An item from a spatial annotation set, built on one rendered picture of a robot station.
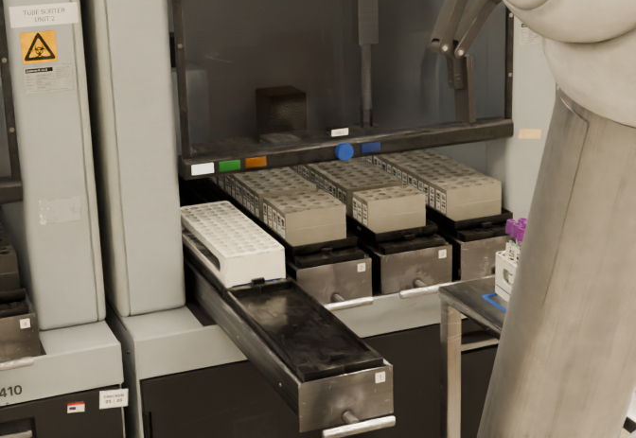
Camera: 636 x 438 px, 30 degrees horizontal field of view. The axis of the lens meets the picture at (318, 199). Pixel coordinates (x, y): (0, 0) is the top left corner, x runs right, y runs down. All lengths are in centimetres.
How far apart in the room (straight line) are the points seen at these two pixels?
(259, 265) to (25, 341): 37
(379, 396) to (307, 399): 10
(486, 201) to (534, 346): 136
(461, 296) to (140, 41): 63
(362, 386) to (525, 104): 77
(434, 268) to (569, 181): 133
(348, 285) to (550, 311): 122
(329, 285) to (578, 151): 129
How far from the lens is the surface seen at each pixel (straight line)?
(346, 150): 198
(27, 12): 183
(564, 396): 83
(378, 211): 206
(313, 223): 201
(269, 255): 186
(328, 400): 157
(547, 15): 63
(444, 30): 121
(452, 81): 122
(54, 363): 188
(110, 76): 187
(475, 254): 208
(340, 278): 198
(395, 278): 202
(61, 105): 186
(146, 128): 190
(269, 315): 177
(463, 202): 213
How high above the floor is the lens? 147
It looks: 17 degrees down
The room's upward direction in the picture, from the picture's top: 2 degrees counter-clockwise
